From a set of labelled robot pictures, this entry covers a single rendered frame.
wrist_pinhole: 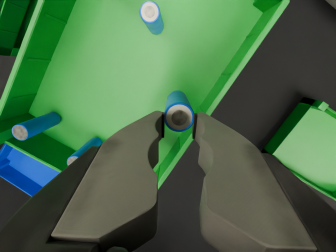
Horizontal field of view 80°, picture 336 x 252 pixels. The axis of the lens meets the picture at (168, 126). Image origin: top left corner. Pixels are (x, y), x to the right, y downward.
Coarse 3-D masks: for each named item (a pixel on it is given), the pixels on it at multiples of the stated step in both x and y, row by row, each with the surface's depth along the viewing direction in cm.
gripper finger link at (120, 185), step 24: (144, 120) 10; (120, 144) 9; (144, 144) 9; (96, 168) 7; (120, 168) 7; (144, 168) 7; (96, 192) 6; (120, 192) 6; (144, 192) 6; (72, 216) 6; (96, 216) 6; (120, 216) 6; (144, 216) 6; (72, 240) 5; (96, 240) 5; (120, 240) 6; (144, 240) 6
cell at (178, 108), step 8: (168, 96) 16; (176, 96) 14; (184, 96) 15; (168, 104) 12; (176, 104) 12; (184, 104) 12; (168, 112) 12; (176, 112) 12; (184, 112) 12; (192, 112) 12; (168, 120) 12; (176, 120) 12; (184, 120) 12; (192, 120) 12; (176, 128) 12; (184, 128) 12
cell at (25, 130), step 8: (32, 120) 23; (40, 120) 24; (48, 120) 25; (56, 120) 26; (16, 128) 21; (24, 128) 21; (32, 128) 22; (40, 128) 23; (16, 136) 22; (24, 136) 21
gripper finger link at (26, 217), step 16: (80, 160) 8; (64, 176) 7; (80, 176) 7; (48, 192) 6; (64, 192) 6; (32, 208) 6; (48, 208) 6; (64, 208) 6; (16, 224) 5; (32, 224) 5; (48, 224) 5; (0, 240) 5; (16, 240) 5; (32, 240) 5; (48, 240) 5
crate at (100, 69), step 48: (48, 0) 20; (96, 0) 24; (144, 0) 23; (192, 0) 23; (240, 0) 23; (288, 0) 18; (48, 48) 24; (96, 48) 25; (144, 48) 25; (192, 48) 25; (240, 48) 23; (48, 96) 27; (96, 96) 27; (144, 96) 26; (192, 96) 26; (48, 144) 27
